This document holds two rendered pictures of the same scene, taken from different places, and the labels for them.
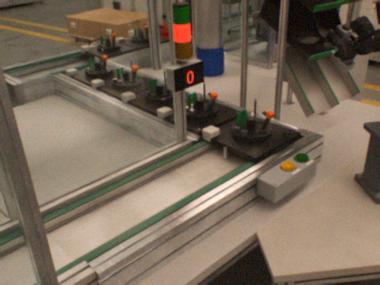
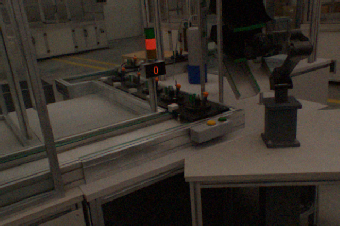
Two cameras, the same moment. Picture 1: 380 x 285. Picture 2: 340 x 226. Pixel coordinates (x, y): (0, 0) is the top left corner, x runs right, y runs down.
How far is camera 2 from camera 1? 0.63 m
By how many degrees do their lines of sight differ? 13
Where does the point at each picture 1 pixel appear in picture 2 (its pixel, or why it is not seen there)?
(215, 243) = (158, 162)
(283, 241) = (198, 163)
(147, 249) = (113, 156)
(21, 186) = (39, 99)
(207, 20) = (193, 46)
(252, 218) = (185, 152)
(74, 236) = (78, 153)
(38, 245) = (47, 132)
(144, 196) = (124, 138)
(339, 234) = (234, 161)
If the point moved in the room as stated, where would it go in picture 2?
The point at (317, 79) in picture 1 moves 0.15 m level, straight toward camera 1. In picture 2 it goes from (247, 76) to (240, 83)
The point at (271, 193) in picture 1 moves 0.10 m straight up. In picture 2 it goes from (196, 136) to (195, 116)
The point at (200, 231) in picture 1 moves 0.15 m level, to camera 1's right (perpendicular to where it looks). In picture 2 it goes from (149, 154) to (182, 154)
